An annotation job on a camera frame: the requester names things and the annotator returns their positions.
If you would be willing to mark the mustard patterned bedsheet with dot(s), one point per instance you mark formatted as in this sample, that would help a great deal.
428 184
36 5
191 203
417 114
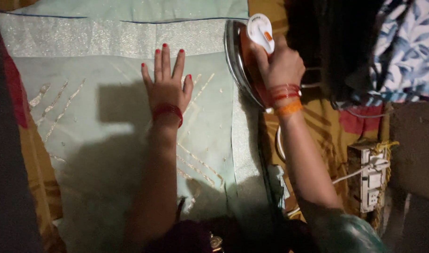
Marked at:
323 133

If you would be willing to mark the dark maroon garment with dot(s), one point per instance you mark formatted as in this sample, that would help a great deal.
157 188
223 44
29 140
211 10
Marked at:
207 237

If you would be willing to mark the person's left hand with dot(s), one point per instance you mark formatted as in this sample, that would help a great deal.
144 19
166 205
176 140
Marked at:
167 89

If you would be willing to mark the white socket extension board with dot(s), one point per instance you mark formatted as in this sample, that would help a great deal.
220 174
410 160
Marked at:
371 189

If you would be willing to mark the blue floral white cloth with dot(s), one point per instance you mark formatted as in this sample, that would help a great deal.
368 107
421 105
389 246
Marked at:
408 45

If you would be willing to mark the light green embroidered fabric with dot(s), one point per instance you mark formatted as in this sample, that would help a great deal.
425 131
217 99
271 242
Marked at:
105 116

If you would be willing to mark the teal sleeve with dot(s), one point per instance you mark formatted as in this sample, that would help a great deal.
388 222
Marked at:
348 233

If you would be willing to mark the thin red bangles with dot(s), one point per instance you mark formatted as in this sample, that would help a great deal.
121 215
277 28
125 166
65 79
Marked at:
284 92

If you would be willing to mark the orange and white clothes iron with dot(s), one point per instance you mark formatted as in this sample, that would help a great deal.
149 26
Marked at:
242 59

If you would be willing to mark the person's right fingers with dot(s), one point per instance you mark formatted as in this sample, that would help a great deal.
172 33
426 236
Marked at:
262 58

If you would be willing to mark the person's right hand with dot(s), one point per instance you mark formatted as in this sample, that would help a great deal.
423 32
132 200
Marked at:
283 68

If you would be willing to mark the white plug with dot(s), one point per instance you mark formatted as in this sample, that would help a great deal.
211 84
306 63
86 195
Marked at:
378 163

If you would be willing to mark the orange wrist thread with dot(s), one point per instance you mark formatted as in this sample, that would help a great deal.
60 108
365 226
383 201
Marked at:
289 108

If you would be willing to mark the dark grey cloth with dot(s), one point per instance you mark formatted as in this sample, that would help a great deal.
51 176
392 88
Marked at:
7 158

